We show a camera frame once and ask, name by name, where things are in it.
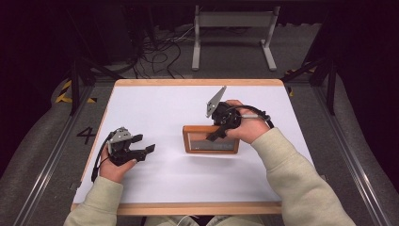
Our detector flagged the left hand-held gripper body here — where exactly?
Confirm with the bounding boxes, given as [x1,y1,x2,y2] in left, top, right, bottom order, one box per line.
[107,126,149,167]

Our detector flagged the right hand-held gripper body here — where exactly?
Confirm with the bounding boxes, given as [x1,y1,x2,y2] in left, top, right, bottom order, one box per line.
[205,86,243,130]

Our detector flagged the wooden picture frame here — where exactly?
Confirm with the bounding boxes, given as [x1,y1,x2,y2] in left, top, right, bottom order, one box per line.
[183,124,240,155]

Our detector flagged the person's left hand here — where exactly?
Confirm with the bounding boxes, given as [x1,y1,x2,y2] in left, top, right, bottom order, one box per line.
[99,154,139,185]

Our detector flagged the person's right hand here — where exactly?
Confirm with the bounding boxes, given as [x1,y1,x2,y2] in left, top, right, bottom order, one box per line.
[225,99,271,145]

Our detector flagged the black metal stand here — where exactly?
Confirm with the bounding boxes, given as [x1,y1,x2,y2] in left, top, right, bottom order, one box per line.
[69,55,124,117]
[279,55,339,117]

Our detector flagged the person's legs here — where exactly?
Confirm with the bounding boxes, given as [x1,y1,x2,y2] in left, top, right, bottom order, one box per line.
[143,214,265,226]

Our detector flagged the grey metal stand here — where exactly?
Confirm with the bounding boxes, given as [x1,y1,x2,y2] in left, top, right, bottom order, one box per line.
[191,5,281,73]

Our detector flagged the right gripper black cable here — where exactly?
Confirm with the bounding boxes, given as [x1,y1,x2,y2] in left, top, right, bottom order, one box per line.
[232,104,275,130]

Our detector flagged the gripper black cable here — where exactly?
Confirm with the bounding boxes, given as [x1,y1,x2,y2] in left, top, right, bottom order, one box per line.
[90,131,116,184]
[232,104,275,130]

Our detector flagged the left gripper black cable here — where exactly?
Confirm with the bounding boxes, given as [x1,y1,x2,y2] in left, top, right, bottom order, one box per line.
[90,131,116,184]

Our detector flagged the aluminium floor rail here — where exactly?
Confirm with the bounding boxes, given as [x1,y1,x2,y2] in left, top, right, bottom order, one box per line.
[11,84,96,226]
[312,84,393,226]

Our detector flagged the tangle of floor cables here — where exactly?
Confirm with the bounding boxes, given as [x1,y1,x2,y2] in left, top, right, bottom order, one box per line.
[133,26,196,80]

